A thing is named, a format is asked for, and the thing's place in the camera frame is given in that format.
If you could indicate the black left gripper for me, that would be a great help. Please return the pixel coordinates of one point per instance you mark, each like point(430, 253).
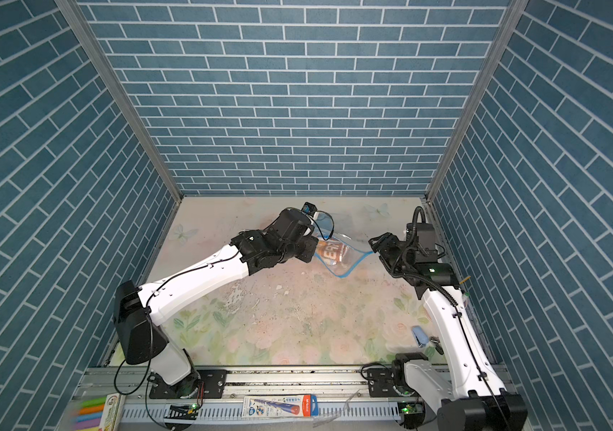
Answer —
point(310, 243)

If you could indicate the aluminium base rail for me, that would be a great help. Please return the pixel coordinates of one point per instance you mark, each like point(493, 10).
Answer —
point(152, 406)

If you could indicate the aluminium corner post right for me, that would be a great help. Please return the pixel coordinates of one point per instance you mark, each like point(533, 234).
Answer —
point(495, 52)

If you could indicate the aluminium corner post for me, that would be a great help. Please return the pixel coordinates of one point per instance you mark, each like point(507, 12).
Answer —
point(88, 41)
point(495, 52)

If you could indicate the orange white patterned towel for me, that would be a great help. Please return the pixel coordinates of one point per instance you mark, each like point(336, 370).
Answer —
point(332, 253)

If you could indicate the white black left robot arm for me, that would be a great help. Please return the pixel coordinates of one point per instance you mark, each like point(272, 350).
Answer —
point(140, 312)

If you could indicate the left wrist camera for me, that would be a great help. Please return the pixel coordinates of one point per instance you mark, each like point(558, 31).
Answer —
point(309, 209)

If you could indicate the clear plastic wrapper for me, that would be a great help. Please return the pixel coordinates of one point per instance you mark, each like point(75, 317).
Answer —
point(327, 412)

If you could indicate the small blue cloth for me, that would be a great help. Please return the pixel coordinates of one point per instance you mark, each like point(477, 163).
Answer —
point(422, 339)

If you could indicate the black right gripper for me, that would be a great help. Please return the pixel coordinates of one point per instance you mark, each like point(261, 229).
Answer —
point(388, 241)

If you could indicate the coloured marker pack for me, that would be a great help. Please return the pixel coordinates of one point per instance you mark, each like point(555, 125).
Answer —
point(101, 414)

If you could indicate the clear vacuum bag blue zip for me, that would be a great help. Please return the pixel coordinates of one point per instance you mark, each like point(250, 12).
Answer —
point(342, 227)

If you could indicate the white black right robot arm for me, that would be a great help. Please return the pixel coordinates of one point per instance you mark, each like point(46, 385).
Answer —
point(473, 397)

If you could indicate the aluminium corner post left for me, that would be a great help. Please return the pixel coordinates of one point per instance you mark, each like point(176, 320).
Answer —
point(88, 41)

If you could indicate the red blue toothpaste box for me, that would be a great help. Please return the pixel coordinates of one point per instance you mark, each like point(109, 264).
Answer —
point(291, 406)

